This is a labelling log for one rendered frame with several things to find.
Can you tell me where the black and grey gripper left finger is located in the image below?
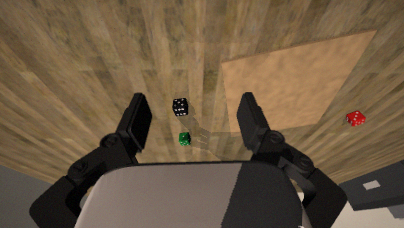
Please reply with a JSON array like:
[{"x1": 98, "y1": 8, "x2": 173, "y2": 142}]
[{"x1": 29, "y1": 93, "x2": 152, "y2": 228}]

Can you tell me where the black die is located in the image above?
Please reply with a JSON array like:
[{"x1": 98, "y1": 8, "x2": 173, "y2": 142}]
[{"x1": 172, "y1": 98, "x2": 188, "y2": 116}]

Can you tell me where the green die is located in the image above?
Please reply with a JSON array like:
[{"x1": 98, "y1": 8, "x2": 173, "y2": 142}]
[{"x1": 179, "y1": 132, "x2": 191, "y2": 146}]

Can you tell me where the tan square mat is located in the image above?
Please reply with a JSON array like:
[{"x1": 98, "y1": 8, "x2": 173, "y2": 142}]
[{"x1": 221, "y1": 29, "x2": 377, "y2": 137}]

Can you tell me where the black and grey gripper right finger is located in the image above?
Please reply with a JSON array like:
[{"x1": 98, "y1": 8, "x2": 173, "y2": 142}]
[{"x1": 236, "y1": 92, "x2": 348, "y2": 228}]

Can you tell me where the red die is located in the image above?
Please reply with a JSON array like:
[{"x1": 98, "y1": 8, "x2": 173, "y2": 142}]
[{"x1": 346, "y1": 111, "x2": 366, "y2": 126}]

